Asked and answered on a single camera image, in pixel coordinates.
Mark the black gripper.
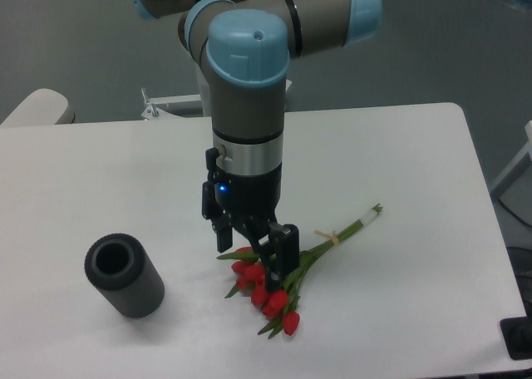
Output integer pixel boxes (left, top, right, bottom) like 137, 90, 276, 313
201, 147, 299, 292

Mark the red tulip bouquet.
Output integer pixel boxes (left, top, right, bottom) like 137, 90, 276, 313
216, 203, 384, 340

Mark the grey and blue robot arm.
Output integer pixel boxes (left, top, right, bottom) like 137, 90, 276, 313
132, 0, 382, 291

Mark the dark grey ribbed vase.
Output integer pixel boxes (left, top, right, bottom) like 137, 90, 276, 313
84, 233, 165, 318

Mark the beige chair backrest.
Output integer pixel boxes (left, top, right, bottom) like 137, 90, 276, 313
1, 88, 76, 128

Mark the black device at table edge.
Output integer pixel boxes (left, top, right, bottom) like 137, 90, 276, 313
500, 317, 531, 361

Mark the white furniture at right edge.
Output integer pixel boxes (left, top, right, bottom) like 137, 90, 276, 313
489, 121, 531, 200

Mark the white metal mounting bracket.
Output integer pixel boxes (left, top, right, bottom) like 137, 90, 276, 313
140, 88, 204, 121

